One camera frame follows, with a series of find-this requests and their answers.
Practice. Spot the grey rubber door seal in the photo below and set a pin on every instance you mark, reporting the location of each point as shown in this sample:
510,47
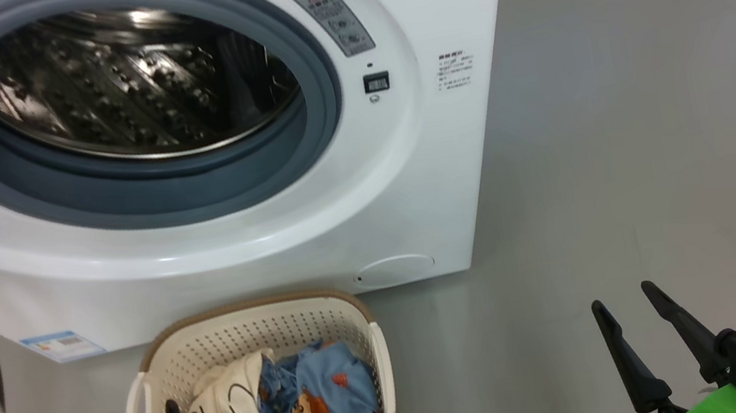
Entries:
318,94

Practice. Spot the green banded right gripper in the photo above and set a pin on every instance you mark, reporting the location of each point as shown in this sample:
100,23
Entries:
721,405

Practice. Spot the black door latch slot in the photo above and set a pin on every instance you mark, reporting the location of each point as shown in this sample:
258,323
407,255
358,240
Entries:
376,81

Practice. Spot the round white filter cover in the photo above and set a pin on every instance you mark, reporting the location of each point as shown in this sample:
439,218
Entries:
394,270

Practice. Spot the white front-load washing machine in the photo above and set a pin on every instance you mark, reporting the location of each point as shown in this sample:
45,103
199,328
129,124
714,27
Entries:
411,191

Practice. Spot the grey warning sticker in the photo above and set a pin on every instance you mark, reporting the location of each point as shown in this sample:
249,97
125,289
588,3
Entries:
335,19

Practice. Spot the blue energy label sticker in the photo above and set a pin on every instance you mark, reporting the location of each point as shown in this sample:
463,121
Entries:
63,346

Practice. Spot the cream perforated laundry basket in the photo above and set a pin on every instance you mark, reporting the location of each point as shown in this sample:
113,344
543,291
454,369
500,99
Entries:
247,334

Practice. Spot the small printed text label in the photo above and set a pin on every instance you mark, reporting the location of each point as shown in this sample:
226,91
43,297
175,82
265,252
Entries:
456,70

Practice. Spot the steel washing machine drum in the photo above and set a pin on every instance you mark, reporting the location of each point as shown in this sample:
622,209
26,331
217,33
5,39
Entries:
126,82

